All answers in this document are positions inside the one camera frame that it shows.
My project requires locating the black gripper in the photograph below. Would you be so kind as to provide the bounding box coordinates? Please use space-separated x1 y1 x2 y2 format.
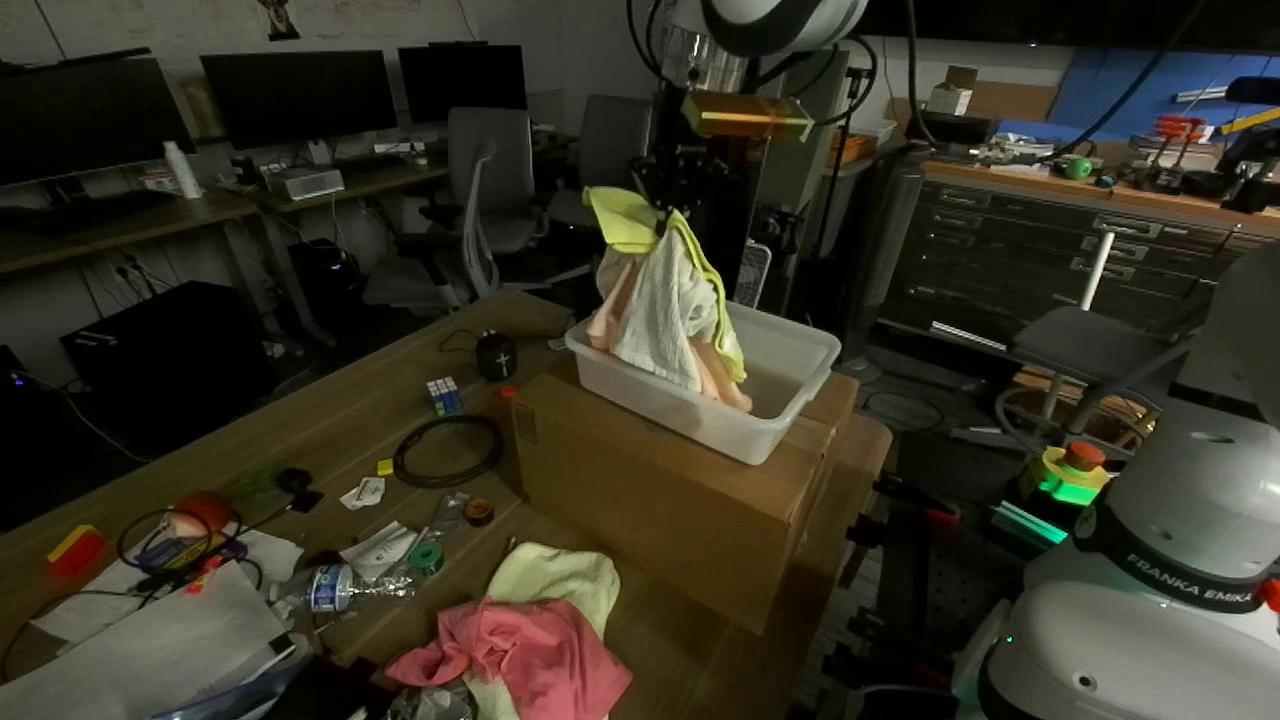
652 131 753 234

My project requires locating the yellow-green cloth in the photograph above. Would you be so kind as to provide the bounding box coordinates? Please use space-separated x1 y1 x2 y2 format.
580 183 757 388

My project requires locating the white terry towel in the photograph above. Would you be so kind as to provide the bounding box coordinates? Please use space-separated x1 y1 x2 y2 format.
591 236 727 399

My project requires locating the pale yellow cloth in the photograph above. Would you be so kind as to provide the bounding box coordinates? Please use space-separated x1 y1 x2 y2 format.
460 537 628 720

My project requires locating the pink cloth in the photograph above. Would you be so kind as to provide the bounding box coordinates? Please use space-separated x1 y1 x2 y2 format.
382 595 640 720

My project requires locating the white plastic storage box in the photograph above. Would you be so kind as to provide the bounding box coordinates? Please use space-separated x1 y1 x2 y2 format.
562 299 847 473

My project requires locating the brown cardboard box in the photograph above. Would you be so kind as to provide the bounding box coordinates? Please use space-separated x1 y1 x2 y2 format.
510 365 897 642

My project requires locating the grey office chair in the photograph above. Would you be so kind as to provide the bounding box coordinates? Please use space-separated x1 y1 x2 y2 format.
442 104 591 299

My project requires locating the black computer monitor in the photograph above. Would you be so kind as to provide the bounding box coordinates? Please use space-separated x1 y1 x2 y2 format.
195 47 403 154
392 36 532 130
0 47 190 189

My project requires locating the small white carton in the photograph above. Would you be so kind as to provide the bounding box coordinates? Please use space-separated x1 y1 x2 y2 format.
928 61 979 123

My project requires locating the black computer mouse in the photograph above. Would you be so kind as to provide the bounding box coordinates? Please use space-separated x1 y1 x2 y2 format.
473 327 524 388

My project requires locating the Rubik's cube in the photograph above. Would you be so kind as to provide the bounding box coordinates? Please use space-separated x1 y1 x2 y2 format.
426 374 467 422

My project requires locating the black drawer workbench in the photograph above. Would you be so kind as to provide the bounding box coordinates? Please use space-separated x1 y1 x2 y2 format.
853 148 1280 374

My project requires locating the white desk device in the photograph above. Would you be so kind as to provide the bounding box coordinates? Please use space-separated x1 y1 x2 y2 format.
281 164 354 210

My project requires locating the blue board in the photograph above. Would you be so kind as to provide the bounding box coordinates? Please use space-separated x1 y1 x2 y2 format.
1047 45 1280 148

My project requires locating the white tag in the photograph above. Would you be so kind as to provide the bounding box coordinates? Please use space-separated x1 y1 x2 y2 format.
338 473 392 517

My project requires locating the emergency stop button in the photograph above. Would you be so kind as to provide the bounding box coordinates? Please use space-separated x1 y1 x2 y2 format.
1020 435 1121 511

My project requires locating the small black object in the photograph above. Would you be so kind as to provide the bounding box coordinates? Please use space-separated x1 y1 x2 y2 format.
268 461 327 519

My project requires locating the white bottle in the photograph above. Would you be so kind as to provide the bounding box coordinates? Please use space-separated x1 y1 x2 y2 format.
161 135 210 206

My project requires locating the crumpled plastic bottle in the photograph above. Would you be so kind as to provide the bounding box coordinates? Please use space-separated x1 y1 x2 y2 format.
268 549 449 624

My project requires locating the large black bag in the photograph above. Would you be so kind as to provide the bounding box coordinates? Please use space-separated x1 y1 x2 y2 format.
56 278 290 469

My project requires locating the long wooden desk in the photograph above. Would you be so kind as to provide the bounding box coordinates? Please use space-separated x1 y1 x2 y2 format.
0 155 453 279

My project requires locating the grey open laptop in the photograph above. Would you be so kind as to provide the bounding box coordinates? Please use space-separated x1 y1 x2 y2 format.
0 563 312 720

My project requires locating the red yellow object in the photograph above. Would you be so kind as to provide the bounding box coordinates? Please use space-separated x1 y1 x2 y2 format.
42 519 111 590

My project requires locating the yellow wrist camera box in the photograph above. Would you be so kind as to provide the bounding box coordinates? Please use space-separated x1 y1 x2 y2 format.
682 88 819 148

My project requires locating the black ring cable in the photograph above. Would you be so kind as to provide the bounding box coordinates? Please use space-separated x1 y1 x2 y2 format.
392 413 513 492

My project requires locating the dark wall figure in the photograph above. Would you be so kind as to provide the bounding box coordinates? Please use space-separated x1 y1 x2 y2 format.
256 0 303 45

